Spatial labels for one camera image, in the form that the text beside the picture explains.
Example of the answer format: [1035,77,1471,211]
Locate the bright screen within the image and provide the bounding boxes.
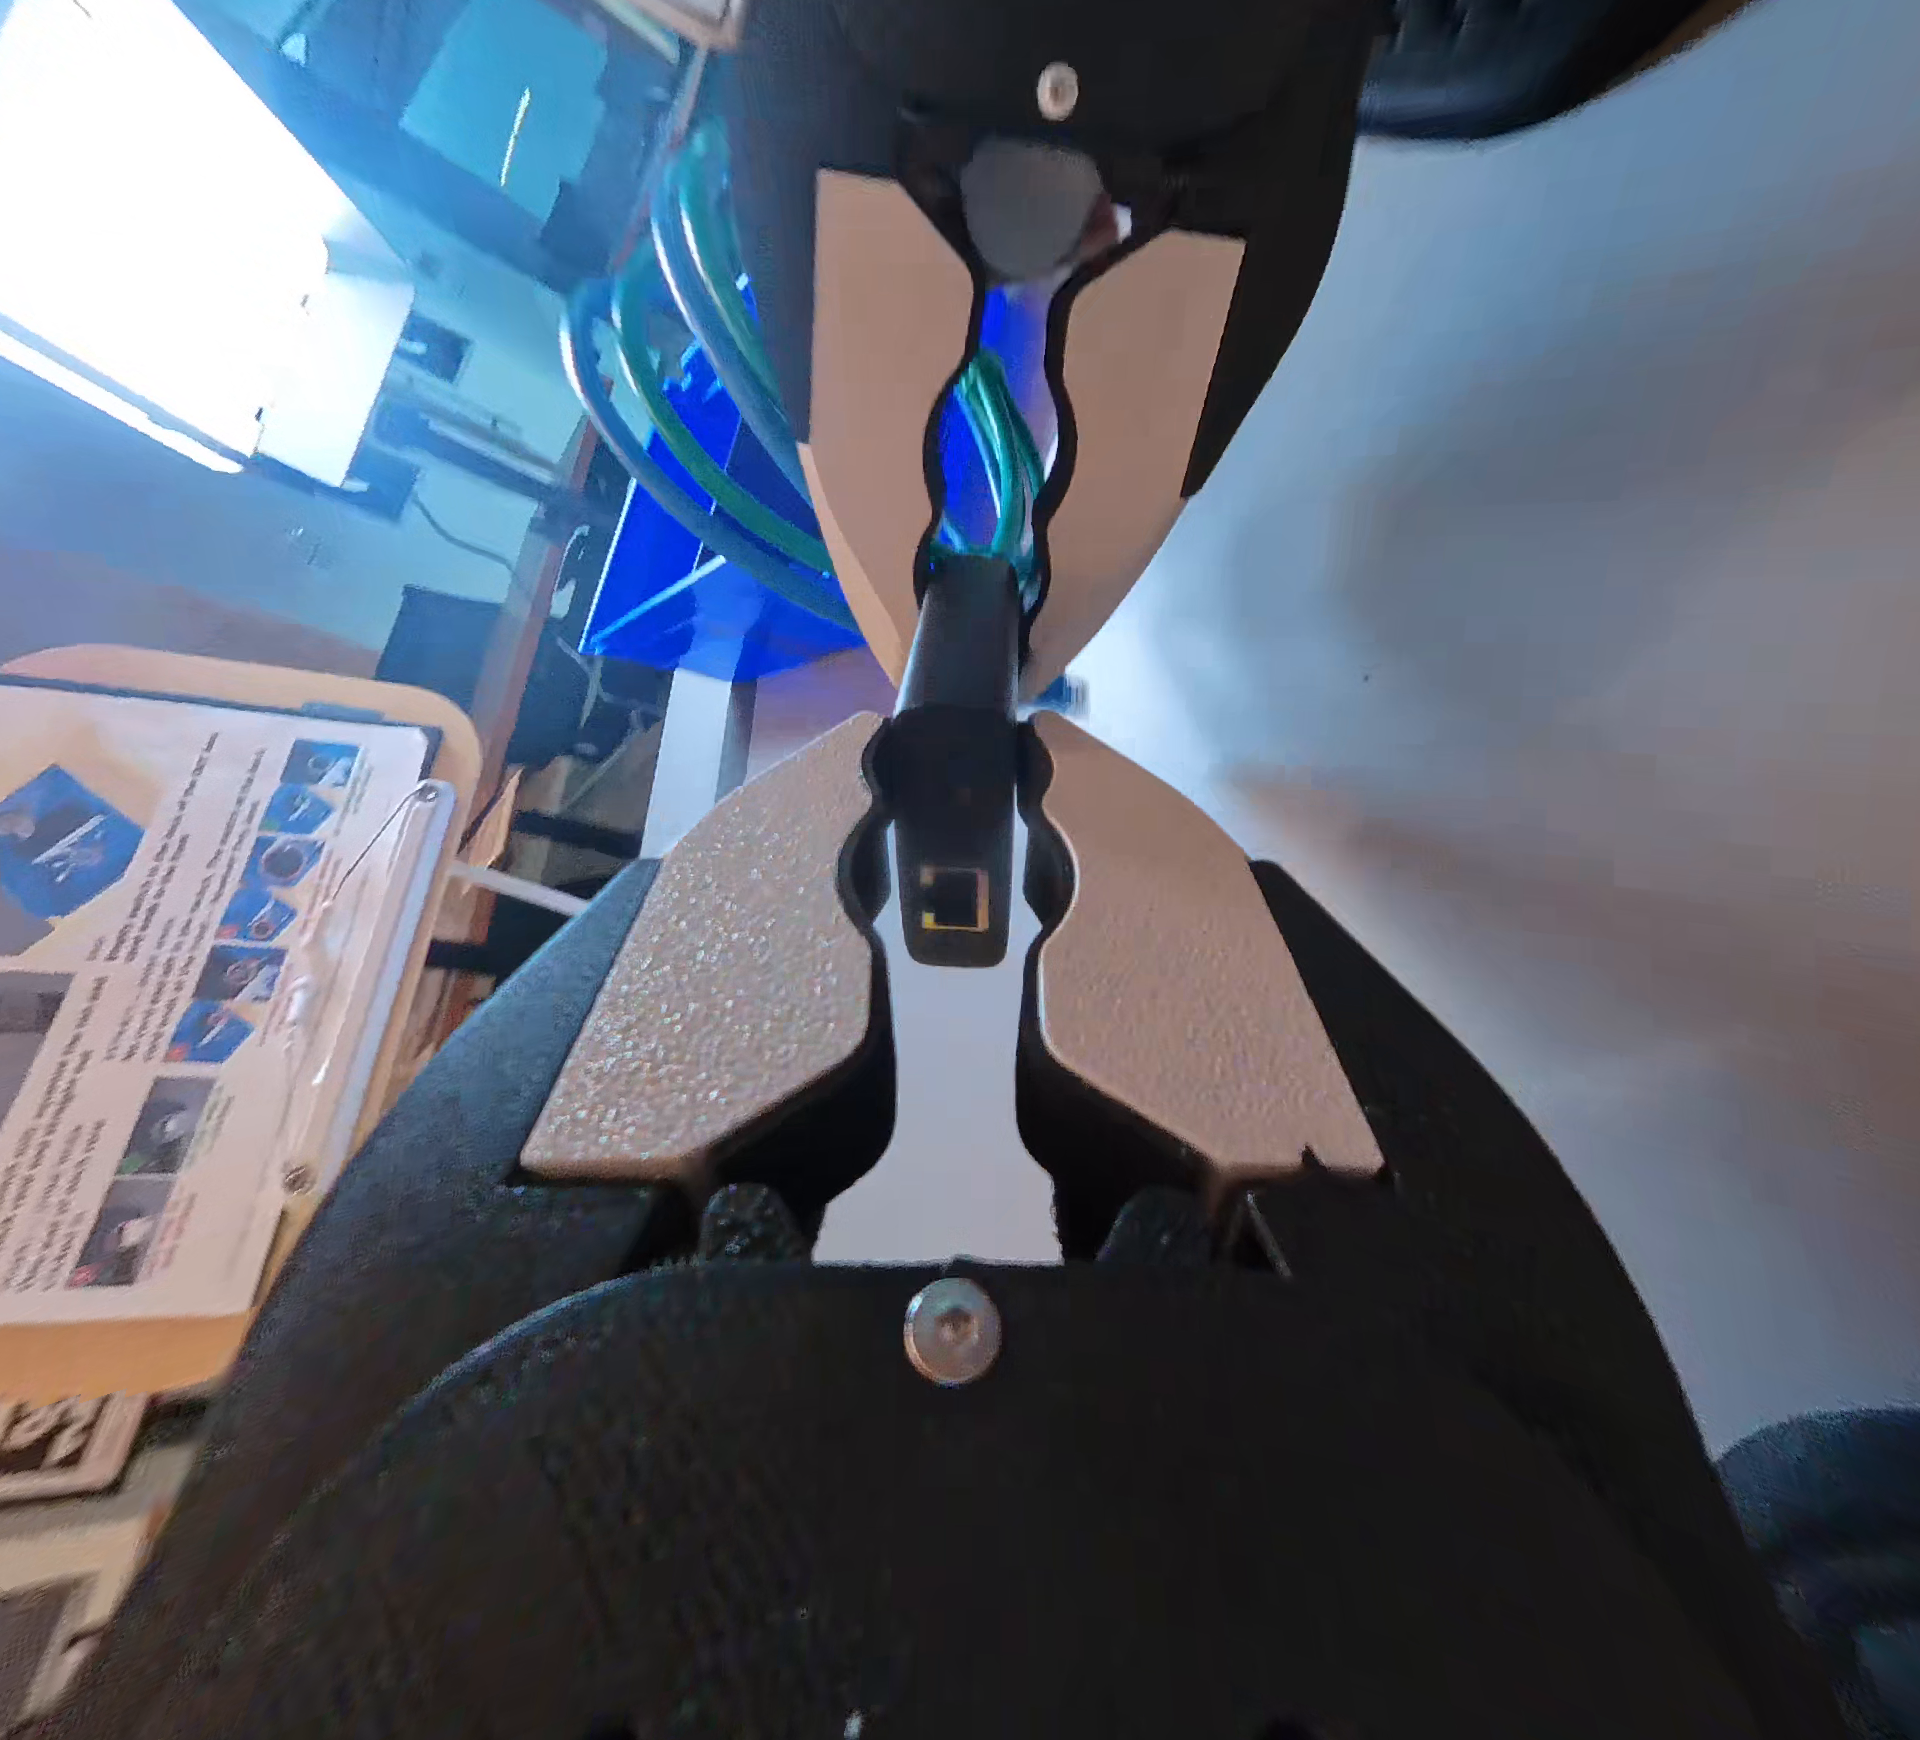
[0,0,416,478]

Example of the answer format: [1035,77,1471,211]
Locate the green ethernet cable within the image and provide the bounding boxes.
[611,120,1052,631]

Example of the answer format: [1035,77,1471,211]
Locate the blue plastic bin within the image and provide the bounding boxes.
[582,331,962,685]

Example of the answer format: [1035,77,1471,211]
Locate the black ethernet port adapter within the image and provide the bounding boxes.
[890,552,1035,971]

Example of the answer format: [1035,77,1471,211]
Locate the wooden clipboard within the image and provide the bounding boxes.
[0,641,486,1400]

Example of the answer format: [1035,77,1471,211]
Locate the green and blue cables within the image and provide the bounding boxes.
[559,143,1052,640]

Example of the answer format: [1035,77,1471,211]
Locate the person's dark blue clothing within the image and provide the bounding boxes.
[1717,1408,1920,1740]

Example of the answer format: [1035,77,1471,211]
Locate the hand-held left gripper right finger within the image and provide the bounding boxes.
[1015,709,1388,1190]

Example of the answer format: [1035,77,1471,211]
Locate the printed instruction sheet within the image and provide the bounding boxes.
[0,681,447,1326]

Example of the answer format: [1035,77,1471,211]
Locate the white plastic strip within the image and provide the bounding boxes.
[447,863,590,921]

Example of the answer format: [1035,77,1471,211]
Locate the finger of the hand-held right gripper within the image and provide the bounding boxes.
[799,164,995,702]
[1025,235,1251,702]

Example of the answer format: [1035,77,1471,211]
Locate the black white printed tag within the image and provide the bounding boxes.
[0,1391,152,1506]

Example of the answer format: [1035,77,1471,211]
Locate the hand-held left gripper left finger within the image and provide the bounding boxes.
[518,709,905,1190]

